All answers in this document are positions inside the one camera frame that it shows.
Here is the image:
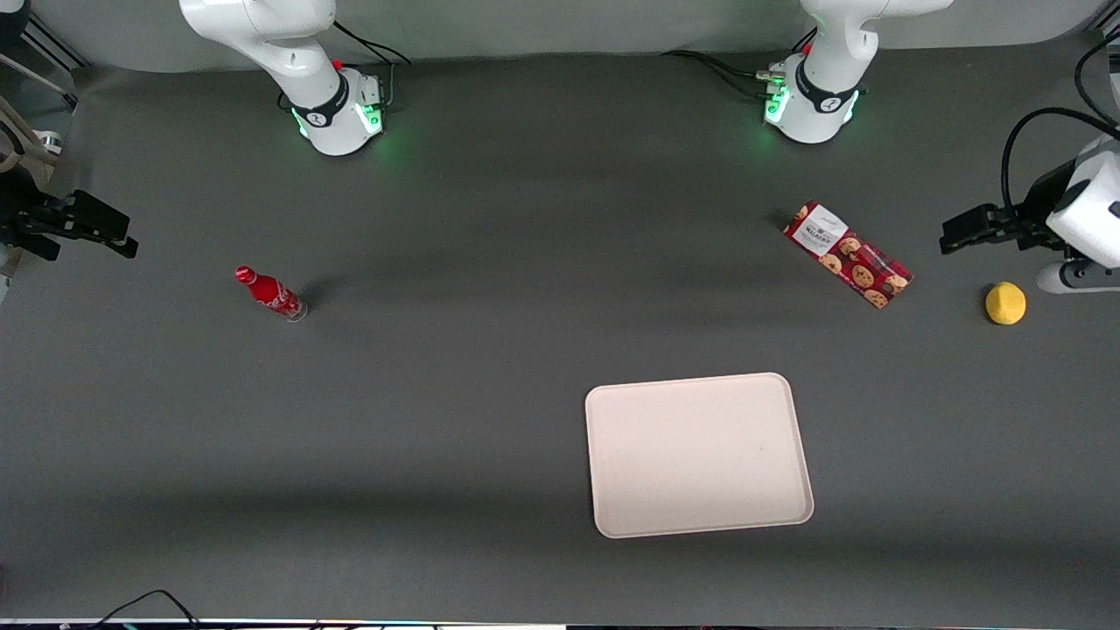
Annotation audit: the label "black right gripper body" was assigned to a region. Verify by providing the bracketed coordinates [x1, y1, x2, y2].
[0, 166, 73, 262]

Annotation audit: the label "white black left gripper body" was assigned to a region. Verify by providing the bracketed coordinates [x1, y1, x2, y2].
[1015, 136, 1120, 269]

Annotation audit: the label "red cookie box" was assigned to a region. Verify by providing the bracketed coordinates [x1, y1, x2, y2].
[783, 200, 915, 310]

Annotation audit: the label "beige plastic tray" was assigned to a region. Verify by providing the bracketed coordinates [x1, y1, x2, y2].
[584, 373, 816, 539]

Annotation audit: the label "yellow lemon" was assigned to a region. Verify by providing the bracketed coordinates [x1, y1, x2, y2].
[985, 282, 1027, 326]

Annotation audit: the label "red cola bottle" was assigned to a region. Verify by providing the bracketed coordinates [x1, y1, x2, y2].
[234, 266, 309, 323]

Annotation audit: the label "beige strap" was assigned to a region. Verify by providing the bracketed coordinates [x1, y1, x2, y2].
[0, 52, 80, 172]

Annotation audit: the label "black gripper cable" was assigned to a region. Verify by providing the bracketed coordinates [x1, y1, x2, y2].
[1001, 107, 1120, 211]

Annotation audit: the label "black looped cable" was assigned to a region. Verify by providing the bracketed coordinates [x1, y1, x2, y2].
[1074, 35, 1120, 125]

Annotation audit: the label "black metal frame rail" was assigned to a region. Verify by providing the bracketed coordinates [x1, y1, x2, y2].
[19, 12, 93, 73]

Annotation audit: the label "black arm base cable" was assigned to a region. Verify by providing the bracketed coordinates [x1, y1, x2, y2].
[332, 22, 412, 108]

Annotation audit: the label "black arm base cables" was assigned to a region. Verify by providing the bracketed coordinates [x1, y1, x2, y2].
[662, 50, 784, 99]

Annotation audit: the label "thin black cable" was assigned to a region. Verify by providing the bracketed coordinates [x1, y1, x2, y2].
[87, 590, 202, 630]

